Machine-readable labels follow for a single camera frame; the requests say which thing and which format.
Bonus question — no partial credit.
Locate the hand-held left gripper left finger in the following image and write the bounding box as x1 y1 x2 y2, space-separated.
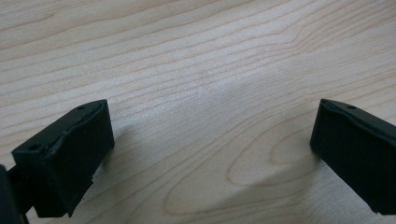
11 99 116 218

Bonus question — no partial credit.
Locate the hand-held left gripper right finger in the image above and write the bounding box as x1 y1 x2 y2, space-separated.
309 98 396 217

